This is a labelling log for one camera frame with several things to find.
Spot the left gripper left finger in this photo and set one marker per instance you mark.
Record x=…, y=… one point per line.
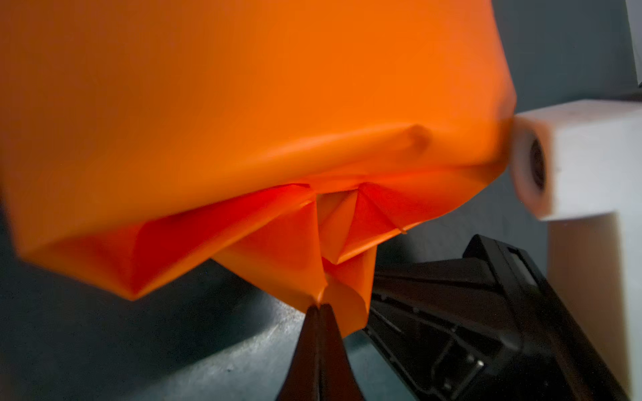
x=303, y=378

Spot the green table mat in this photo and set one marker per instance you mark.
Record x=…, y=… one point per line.
x=210, y=335

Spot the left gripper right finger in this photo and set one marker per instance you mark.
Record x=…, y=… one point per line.
x=337, y=381

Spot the orange wrapping paper sheet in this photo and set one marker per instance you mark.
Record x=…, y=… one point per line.
x=284, y=140

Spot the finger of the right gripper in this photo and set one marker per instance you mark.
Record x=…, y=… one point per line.
x=485, y=326

